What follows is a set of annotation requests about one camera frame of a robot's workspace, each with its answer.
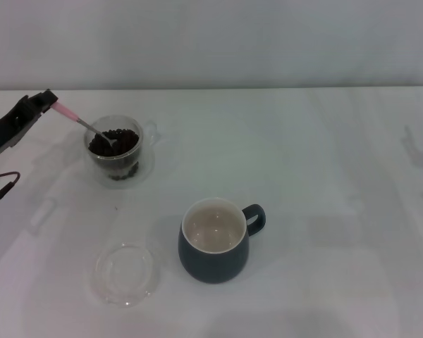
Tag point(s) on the clear double-wall glass cup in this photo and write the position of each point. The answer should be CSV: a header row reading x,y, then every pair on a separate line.
x,y
146,134

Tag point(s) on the clear glass saucer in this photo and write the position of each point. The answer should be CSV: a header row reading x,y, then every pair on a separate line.
x,y
147,172

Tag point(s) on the small clear glass dish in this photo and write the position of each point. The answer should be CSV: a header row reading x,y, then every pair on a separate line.
x,y
125,274

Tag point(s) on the pile of dark coffee beans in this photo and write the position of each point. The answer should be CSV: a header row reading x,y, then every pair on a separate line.
x,y
125,141

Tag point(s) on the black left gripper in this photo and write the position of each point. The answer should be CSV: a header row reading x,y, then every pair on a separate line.
x,y
3,126

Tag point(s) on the dark teal ceramic mug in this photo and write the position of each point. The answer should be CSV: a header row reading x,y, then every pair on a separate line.
x,y
211,264

